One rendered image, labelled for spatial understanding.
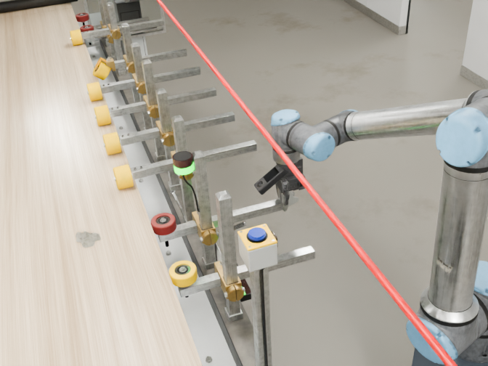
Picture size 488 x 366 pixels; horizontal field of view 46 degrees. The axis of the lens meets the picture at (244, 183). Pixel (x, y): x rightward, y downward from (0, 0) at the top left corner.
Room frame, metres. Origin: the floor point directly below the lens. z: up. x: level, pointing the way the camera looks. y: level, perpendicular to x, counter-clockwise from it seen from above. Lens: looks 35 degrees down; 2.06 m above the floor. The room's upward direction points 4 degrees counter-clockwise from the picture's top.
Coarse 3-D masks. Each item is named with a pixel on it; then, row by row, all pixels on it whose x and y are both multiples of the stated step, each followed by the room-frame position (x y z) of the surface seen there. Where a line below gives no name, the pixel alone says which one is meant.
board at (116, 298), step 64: (0, 64) 2.91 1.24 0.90; (64, 64) 2.85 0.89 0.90; (0, 128) 2.19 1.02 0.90; (64, 128) 2.16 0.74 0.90; (0, 192) 1.71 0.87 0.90; (64, 192) 1.68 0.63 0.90; (128, 192) 1.66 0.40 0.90; (0, 256) 1.36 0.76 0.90; (64, 256) 1.34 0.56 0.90; (128, 256) 1.32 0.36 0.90; (0, 320) 1.09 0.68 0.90; (64, 320) 1.08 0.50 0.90; (128, 320) 1.07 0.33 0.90
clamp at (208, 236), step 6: (192, 216) 1.55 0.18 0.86; (198, 216) 1.53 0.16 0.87; (198, 222) 1.50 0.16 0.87; (198, 228) 1.48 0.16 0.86; (210, 228) 1.47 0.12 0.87; (198, 234) 1.49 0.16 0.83; (204, 234) 1.45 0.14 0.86; (210, 234) 1.44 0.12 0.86; (204, 240) 1.43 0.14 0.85; (210, 240) 1.44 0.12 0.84; (216, 240) 1.45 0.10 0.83
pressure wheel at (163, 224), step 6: (156, 216) 1.50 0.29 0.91; (162, 216) 1.50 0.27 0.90; (168, 216) 1.50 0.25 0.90; (156, 222) 1.47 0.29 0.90; (162, 222) 1.47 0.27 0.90; (168, 222) 1.46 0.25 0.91; (174, 222) 1.47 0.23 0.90; (156, 228) 1.45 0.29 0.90; (162, 228) 1.44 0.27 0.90; (168, 228) 1.45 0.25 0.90; (174, 228) 1.46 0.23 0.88; (156, 234) 1.45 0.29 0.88; (162, 234) 1.44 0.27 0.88; (168, 234) 1.45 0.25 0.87
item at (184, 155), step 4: (176, 152) 1.49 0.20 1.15; (180, 152) 1.49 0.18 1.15; (184, 152) 1.48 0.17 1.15; (188, 152) 1.48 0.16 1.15; (176, 156) 1.47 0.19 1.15; (180, 156) 1.47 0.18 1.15; (184, 156) 1.46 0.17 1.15; (188, 156) 1.46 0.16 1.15; (180, 160) 1.44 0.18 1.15; (192, 172) 1.48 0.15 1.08; (184, 180) 1.46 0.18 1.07; (188, 184) 1.47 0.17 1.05; (192, 188) 1.47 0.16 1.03; (196, 200) 1.47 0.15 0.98; (196, 204) 1.47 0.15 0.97
